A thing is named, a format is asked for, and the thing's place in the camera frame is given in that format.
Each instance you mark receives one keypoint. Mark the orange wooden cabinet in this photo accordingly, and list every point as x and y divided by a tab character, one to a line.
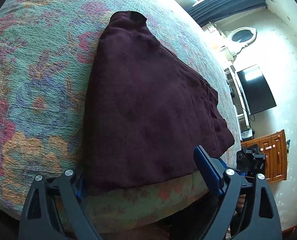
274	148

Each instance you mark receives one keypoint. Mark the white shelf unit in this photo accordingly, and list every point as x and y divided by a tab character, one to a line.
239	100

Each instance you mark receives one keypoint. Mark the floral teal bedspread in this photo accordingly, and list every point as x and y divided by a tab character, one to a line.
47	49

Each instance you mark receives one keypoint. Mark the dark maroon pants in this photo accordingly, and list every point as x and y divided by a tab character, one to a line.
145	111

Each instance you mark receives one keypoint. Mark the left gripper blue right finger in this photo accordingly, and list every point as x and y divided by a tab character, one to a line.
211	171

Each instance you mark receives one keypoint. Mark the black wall television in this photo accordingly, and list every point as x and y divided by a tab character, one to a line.
255	89

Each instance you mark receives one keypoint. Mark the dark blue window curtain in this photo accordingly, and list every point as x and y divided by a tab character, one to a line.
214	10

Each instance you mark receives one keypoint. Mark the person's right hand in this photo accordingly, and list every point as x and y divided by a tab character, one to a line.
240	204

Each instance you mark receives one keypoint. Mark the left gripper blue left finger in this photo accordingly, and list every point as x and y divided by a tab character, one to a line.
80	185

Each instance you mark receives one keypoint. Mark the white oval framed mirror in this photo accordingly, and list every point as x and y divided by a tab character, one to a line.
240	38

